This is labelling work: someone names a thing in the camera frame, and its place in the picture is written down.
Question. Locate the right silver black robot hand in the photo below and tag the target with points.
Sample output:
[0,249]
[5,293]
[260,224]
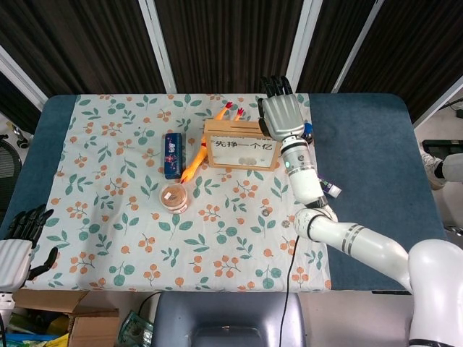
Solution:
[282,115]

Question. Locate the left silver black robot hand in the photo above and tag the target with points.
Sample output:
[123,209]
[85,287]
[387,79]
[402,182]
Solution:
[14,264]

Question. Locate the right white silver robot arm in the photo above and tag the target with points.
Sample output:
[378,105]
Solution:
[361,238]

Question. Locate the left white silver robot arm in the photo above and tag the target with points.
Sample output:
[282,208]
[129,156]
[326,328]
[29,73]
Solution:
[5,301]

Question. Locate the cola bottle blue cap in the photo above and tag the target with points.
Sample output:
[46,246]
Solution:
[308,127]

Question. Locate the yellow plastic bag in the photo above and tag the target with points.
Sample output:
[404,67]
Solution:
[58,327]

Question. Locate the blue plastic bag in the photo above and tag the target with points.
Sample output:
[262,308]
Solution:
[21,341]

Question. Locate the dark ribbed partition panel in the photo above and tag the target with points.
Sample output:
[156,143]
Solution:
[325,36]
[90,43]
[231,43]
[14,105]
[416,43]

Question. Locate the purple white toothpaste tube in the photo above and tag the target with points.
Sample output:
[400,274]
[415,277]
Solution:
[334,191]

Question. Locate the yellow rubber chicken toy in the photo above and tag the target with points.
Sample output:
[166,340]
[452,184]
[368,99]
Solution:
[195,162]

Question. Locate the black mesh office chair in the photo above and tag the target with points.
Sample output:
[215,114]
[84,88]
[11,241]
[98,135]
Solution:
[9,162]

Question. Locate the brown cardboard box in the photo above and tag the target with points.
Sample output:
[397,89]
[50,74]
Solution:
[94,329]

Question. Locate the floral orange fruit tablecloth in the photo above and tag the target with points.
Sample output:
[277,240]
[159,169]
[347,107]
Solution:
[126,235]

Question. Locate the dark blue rectangular box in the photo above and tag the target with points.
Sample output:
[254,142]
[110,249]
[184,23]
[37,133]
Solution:
[173,155]

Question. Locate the black chair caster wheel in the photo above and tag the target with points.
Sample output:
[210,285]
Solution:
[22,141]

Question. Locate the clear jar brown contents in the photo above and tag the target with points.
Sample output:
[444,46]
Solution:
[174,197]

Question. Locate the green printed packet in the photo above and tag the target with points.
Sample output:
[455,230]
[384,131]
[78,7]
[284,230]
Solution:
[135,330]

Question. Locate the white shoe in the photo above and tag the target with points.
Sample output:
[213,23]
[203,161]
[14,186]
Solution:
[430,166]

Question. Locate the black flat box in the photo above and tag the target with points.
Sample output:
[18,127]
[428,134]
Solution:
[441,145]

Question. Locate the white trouser leg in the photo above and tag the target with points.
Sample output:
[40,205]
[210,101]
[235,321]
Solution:
[454,166]

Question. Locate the chrome chair base leg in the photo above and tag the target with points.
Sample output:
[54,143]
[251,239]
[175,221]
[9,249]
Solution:
[454,228]

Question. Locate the grey robot chest housing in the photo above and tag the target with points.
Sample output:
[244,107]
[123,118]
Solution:
[224,318]

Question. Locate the wooden coin box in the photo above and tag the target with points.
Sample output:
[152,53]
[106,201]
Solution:
[242,150]

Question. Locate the white partition frame post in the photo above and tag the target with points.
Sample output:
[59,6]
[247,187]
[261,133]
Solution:
[21,74]
[157,43]
[300,39]
[439,99]
[360,39]

